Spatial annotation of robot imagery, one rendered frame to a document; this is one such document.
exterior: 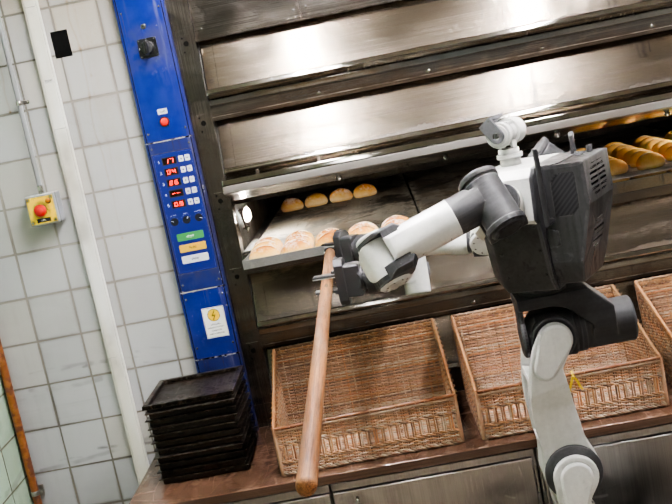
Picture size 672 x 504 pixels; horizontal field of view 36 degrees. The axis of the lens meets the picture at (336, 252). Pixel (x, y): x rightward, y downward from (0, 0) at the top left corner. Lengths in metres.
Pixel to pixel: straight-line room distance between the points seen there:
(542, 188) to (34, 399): 2.04
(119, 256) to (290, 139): 0.70
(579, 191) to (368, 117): 1.15
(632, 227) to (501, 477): 0.98
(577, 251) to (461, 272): 1.06
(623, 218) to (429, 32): 0.89
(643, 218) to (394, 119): 0.89
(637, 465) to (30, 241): 2.06
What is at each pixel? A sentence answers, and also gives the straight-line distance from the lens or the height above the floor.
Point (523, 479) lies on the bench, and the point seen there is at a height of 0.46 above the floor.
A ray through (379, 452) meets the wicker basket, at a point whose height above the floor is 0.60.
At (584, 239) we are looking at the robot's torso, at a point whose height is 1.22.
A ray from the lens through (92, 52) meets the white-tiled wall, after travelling 3.51.
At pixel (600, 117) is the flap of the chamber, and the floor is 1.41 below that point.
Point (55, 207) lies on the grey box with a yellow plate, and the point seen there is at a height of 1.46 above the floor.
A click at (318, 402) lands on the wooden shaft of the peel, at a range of 1.72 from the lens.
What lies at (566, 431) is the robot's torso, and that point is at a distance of 2.68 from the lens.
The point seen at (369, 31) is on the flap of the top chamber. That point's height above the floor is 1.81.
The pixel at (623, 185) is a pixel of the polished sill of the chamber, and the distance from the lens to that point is 3.53.
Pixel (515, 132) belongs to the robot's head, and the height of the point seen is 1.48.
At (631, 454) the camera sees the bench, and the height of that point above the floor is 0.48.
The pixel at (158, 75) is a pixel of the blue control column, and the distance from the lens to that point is 3.44.
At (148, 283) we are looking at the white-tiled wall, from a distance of 3.55.
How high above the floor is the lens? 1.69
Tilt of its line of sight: 9 degrees down
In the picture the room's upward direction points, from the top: 11 degrees counter-clockwise
